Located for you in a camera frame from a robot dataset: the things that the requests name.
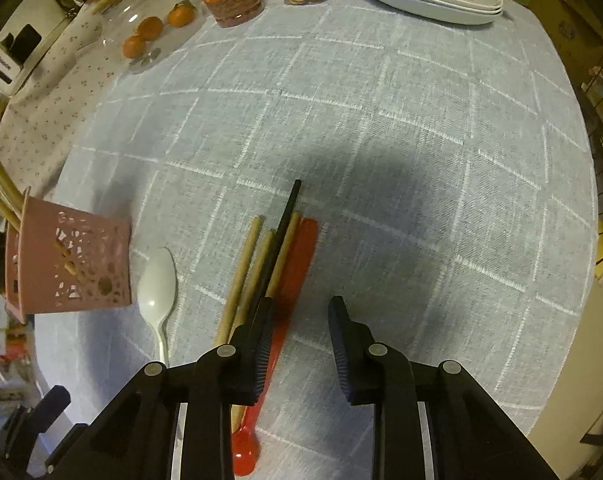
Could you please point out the black chopstick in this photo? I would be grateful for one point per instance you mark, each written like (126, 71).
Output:
(286, 215)

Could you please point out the white plastic spoon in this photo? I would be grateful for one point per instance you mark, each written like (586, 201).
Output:
(156, 280)

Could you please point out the cardboard box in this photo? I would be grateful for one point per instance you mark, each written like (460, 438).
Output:
(566, 25)

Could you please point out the red plastic spoon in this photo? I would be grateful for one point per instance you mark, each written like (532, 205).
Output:
(301, 260)

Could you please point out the pink perforated utensil holder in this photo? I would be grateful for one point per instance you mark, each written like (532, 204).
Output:
(81, 270)

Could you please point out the white air fryer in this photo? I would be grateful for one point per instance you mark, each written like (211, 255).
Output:
(1, 67)

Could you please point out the glass jar with oranges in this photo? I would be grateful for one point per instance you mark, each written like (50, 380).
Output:
(126, 15)

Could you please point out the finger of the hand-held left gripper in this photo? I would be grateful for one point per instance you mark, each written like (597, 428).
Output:
(50, 407)
(12, 432)

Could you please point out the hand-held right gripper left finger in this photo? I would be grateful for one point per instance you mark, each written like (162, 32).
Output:
(261, 355)

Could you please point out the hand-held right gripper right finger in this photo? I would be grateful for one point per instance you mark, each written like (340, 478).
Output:
(339, 345)

